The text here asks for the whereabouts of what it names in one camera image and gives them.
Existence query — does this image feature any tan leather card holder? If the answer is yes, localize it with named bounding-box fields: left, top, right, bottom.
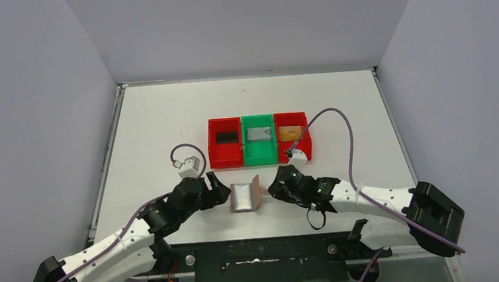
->
left=230, top=174, right=267, bottom=213

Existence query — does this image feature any green plastic bin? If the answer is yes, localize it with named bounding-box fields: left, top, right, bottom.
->
left=241, top=115, right=278, bottom=167

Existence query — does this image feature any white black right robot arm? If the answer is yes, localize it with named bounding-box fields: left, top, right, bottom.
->
left=267, top=165, right=465, bottom=258

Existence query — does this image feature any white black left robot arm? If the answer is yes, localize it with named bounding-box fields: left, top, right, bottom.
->
left=33, top=171, right=231, bottom=282

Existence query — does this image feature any black card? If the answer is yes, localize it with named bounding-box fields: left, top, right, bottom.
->
left=215, top=131, right=239, bottom=144

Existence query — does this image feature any gold card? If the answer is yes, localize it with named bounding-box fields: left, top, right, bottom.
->
left=278, top=125, right=303, bottom=142

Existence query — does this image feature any silver card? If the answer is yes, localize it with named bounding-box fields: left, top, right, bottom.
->
left=246, top=126, right=273, bottom=142

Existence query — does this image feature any black strap loop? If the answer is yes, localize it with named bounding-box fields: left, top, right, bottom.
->
left=306, top=205, right=328, bottom=232

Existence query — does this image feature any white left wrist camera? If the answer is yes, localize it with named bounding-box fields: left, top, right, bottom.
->
left=176, top=156, right=201, bottom=179

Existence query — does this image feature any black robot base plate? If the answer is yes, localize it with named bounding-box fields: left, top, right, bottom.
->
left=146, top=232, right=376, bottom=282

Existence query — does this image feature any aluminium table edge rail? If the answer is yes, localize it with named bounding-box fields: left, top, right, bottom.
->
left=86, top=83, right=126, bottom=245

